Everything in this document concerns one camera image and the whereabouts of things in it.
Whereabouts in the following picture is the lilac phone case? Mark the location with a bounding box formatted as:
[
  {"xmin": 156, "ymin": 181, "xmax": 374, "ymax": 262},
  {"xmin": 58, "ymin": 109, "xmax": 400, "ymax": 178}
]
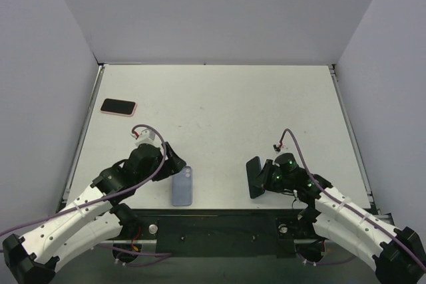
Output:
[{"xmin": 171, "ymin": 166, "xmax": 192, "ymax": 207}]

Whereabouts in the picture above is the black phone from lilac case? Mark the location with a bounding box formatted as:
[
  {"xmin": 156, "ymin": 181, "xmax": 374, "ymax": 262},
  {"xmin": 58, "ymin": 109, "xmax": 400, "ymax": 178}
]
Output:
[{"xmin": 246, "ymin": 156, "xmax": 265, "ymax": 199}]

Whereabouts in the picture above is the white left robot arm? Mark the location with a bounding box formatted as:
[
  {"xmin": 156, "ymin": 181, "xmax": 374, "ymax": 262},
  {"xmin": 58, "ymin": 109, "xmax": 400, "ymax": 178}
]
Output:
[{"xmin": 3, "ymin": 143, "xmax": 186, "ymax": 283}]

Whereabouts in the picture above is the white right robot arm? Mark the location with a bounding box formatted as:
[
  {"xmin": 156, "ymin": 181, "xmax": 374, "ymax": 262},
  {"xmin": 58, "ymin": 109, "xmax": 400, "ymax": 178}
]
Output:
[{"xmin": 252, "ymin": 153, "xmax": 425, "ymax": 283}]

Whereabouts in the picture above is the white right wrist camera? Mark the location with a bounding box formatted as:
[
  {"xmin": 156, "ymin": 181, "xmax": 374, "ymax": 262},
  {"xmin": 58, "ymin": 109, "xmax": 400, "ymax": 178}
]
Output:
[{"xmin": 273, "ymin": 142, "xmax": 285, "ymax": 152}]

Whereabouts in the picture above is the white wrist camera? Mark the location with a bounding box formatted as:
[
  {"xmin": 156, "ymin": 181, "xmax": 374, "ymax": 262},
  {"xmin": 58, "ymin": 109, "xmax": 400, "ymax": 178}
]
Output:
[
  {"xmin": 273, "ymin": 142, "xmax": 285, "ymax": 152},
  {"xmin": 132, "ymin": 129, "xmax": 156, "ymax": 147}
]

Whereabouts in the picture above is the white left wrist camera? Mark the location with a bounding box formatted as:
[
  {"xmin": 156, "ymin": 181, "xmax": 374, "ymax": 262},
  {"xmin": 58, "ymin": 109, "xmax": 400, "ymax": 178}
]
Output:
[{"xmin": 132, "ymin": 129, "xmax": 156, "ymax": 147}]

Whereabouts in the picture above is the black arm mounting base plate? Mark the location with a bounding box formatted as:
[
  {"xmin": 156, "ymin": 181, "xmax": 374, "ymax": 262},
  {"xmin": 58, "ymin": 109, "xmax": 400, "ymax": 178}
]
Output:
[{"xmin": 113, "ymin": 209, "xmax": 325, "ymax": 258}]

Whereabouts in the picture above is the aluminium table edge rail left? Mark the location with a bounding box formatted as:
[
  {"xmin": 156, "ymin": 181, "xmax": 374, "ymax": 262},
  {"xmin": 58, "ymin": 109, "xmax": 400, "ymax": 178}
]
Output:
[{"xmin": 57, "ymin": 64, "xmax": 106, "ymax": 211}]

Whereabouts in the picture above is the aluminium table edge rail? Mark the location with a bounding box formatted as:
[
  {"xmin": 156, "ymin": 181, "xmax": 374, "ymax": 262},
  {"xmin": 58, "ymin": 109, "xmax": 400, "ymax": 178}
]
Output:
[
  {"xmin": 328, "ymin": 64, "xmax": 381, "ymax": 213},
  {"xmin": 57, "ymin": 64, "xmax": 106, "ymax": 211}
]

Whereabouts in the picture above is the aluminium table edge rail right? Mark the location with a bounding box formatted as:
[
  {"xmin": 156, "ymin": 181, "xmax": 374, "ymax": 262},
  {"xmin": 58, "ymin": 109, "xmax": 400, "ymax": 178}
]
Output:
[{"xmin": 328, "ymin": 64, "xmax": 381, "ymax": 213}]

